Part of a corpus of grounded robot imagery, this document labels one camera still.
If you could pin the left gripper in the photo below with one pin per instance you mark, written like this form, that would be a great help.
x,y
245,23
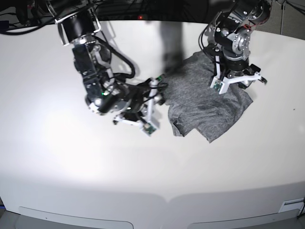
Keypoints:
x,y
237,72

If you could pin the black power strip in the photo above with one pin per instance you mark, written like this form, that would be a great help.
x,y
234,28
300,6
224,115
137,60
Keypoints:
x,y
131,17

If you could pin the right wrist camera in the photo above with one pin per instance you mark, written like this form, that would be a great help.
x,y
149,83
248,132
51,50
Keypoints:
x,y
149,128

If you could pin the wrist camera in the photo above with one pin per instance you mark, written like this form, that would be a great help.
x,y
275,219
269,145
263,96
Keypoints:
x,y
149,128
220,86

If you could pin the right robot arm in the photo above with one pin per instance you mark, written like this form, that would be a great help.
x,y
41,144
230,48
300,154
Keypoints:
x,y
103,69

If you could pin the grey long-sleeve T-shirt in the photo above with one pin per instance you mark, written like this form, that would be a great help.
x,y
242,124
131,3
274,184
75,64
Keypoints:
x,y
194,105

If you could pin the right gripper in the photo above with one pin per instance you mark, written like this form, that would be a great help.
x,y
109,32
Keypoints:
x,y
135,104

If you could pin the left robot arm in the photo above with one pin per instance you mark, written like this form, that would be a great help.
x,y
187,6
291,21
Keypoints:
x,y
226,39

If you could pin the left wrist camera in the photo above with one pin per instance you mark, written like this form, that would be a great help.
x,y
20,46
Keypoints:
x,y
220,86

